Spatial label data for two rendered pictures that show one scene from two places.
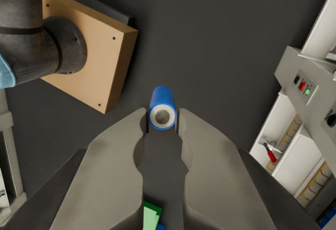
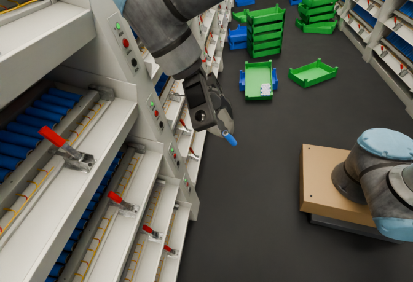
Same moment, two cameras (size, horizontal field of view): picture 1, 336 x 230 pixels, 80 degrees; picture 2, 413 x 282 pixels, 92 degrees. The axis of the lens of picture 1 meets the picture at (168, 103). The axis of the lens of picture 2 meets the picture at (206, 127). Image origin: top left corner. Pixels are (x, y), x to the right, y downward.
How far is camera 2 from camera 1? 0.40 m
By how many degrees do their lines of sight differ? 29
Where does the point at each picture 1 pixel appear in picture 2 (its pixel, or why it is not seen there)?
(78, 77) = (334, 162)
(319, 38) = (183, 216)
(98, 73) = (317, 169)
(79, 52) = (335, 179)
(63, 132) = (346, 121)
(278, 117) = (192, 172)
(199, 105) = (239, 171)
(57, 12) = not seen: hidden behind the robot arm
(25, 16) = (365, 182)
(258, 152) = (197, 152)
